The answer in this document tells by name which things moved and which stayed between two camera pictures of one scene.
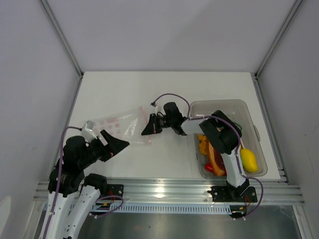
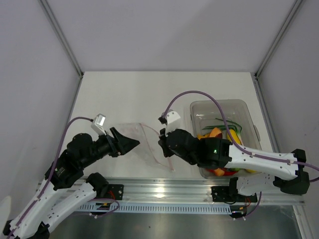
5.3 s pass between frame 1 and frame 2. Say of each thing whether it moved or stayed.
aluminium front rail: stayed
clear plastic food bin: stayed
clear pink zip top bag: moved
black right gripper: moved
